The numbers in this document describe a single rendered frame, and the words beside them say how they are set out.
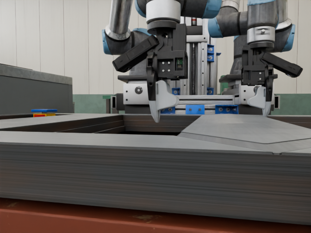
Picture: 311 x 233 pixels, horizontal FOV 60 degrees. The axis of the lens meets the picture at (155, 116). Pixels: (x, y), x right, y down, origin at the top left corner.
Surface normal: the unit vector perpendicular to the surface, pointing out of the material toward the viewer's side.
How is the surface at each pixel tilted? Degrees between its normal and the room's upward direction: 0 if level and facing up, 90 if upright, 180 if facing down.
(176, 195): 90
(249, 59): 90
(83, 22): 90
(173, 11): 90
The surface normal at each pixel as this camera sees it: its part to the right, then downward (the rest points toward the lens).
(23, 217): -0.22, 0.04
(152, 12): -0.65, 0.04
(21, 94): 0.97, 0.01
